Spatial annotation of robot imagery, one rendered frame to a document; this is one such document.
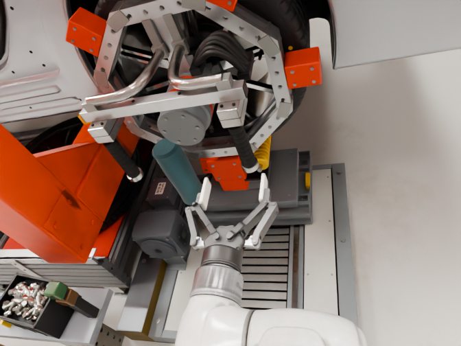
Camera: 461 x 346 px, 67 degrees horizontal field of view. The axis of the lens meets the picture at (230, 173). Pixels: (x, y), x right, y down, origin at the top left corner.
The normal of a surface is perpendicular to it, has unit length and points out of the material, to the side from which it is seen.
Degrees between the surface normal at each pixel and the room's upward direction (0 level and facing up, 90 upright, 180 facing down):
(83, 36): 90
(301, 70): 90
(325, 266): 0
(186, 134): 90
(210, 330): 4
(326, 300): 0
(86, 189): 90
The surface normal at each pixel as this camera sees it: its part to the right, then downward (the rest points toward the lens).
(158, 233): -0.32, -0.29
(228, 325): -0.21, -0.73
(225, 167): -0.14, 0.77
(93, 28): 0.47, -0.50
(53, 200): 0.95, -0.07
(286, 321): -0.24, -0.89
